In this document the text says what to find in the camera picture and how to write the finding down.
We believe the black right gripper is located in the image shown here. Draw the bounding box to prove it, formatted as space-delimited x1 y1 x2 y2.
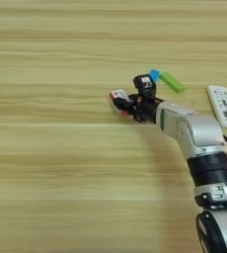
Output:
113 93 165 125

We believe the blue rectangular block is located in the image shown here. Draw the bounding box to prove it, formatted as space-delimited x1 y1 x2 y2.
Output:
149 68 162 84

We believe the green rectangular block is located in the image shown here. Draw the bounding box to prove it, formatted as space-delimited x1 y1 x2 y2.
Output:
159 71 187 95

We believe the white remote control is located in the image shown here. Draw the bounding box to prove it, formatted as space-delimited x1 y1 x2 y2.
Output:
206 84 227 129

